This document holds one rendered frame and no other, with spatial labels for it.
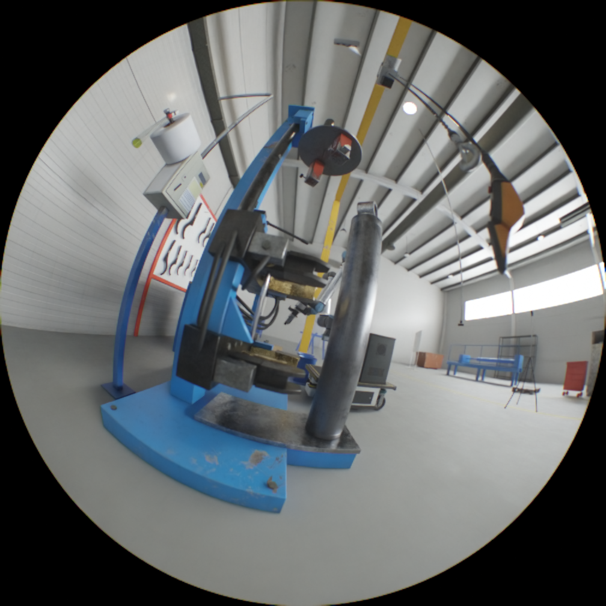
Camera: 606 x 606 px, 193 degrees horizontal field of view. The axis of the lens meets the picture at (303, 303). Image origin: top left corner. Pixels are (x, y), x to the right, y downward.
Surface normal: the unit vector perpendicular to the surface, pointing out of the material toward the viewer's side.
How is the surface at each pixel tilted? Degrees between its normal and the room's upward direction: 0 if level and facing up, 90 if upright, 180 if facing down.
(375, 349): 90
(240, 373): 90
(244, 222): 90
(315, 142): 180
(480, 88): 173
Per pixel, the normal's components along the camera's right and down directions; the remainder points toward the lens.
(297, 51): -0.12, 0.98
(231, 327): 0.07, -0.15
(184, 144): 0.77, 0.64
